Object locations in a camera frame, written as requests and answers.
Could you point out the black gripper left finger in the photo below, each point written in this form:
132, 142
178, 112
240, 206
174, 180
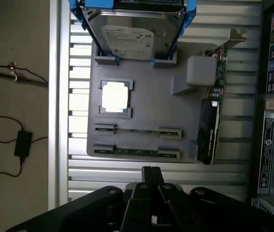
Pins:
136, 207

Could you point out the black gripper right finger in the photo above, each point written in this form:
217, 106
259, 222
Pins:
175, 210

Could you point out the green RAM stick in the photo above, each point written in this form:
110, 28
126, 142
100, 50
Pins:
139, 131
136, 152

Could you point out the black graphics card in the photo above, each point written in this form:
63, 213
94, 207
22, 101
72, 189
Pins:
208, 135

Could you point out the metal slat table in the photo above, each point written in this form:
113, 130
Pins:
238, 157

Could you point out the grey plastic parts rack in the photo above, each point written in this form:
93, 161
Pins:
151, 106

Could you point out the silver CPU chip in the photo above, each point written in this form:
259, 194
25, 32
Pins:
115, 96

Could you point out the black power adapter brick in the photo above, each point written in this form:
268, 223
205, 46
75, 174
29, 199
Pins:
23, 143

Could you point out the pale grey cube block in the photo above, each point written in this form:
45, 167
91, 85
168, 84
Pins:
201, 70

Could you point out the silver hard disk drive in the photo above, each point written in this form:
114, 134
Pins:
129, 38

